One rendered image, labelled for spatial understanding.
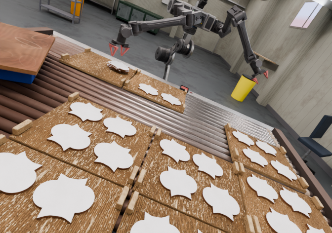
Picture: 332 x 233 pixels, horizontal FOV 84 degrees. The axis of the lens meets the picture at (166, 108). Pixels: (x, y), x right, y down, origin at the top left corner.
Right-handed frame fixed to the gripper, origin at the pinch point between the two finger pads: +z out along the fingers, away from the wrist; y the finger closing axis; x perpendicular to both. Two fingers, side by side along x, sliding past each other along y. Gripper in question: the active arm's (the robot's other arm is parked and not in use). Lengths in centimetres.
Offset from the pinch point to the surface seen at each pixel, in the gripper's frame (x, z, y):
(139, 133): -54, 11, -42
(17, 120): -21, 15, -72
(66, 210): -61, 11, -82
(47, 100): -15, 14, -57
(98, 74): -4.9, 10.8, -18.6
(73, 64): 10.2, 11.0, -24.2
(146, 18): 446, 29, 723
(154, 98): -40.4, 10.4, -5.4
